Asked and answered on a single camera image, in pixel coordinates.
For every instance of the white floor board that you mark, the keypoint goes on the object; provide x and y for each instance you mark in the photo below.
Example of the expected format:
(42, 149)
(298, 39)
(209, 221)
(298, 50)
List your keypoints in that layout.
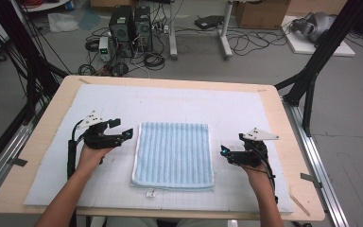
(302, 45)

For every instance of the person's right hand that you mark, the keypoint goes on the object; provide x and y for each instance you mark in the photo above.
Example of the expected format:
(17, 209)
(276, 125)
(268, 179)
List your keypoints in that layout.
(261, 178)

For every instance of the brown cardboard box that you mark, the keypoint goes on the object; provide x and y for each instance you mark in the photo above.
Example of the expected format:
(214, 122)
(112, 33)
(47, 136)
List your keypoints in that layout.
(261, 14)

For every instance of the narrow black computer tower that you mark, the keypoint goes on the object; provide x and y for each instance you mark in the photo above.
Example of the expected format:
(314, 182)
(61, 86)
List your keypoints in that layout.
(143, 28)

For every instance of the blue striped towel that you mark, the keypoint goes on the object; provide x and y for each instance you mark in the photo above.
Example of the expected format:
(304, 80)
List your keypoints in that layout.
(173, 154)

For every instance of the white grid mat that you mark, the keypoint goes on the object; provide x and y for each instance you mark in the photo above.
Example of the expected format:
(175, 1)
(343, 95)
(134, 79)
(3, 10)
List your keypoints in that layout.
(170, 104)

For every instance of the grey tape strip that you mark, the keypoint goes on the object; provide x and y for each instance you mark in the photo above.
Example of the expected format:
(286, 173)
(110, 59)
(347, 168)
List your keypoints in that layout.
(310, 178)

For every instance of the white bench power supply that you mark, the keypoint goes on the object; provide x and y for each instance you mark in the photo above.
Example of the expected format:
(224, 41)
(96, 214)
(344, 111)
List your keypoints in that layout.
(104, 48)

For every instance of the thin wooden stick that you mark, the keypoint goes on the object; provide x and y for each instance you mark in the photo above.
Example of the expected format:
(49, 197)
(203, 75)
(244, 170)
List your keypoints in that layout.
(300, 205)

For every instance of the black tape strip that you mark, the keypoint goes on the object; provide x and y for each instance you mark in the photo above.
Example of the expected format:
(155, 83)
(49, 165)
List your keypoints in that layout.
(18, 162)

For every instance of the grey helmet-shaped device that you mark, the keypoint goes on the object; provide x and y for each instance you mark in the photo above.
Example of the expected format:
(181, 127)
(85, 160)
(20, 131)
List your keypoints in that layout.
(316, 25)

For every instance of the clear plastic bag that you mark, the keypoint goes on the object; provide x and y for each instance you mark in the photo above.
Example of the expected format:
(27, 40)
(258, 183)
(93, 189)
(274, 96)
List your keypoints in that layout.
(63, 22)

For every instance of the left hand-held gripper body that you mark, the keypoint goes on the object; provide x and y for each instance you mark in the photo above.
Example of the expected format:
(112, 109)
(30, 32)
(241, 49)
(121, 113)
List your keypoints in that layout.
(102, 140)

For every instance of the black metal frame stand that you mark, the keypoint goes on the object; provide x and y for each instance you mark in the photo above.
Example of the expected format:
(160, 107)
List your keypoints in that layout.
(323, 53)
(31, 63)

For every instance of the person's left hand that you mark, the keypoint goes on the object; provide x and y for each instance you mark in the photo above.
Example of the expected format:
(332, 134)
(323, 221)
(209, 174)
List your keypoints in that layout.
(89, 159)

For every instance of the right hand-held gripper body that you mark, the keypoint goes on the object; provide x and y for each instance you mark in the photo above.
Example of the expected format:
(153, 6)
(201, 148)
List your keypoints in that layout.
(252, 157)

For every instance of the white desk leg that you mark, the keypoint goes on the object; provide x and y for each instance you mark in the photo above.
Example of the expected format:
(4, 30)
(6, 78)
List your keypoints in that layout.
(225, 34)
(172, 31)

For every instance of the aluminium rail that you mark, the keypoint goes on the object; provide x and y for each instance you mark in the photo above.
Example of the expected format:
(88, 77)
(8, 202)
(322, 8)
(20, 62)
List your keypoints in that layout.
(319, 164)
(9, 148)

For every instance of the black flat device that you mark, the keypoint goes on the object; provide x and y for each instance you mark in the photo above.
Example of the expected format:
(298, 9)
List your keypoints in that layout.
(208, 22)

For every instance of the large black computer tower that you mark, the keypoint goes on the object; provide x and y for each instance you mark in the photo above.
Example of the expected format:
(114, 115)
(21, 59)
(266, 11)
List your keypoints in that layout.
(121, 30)

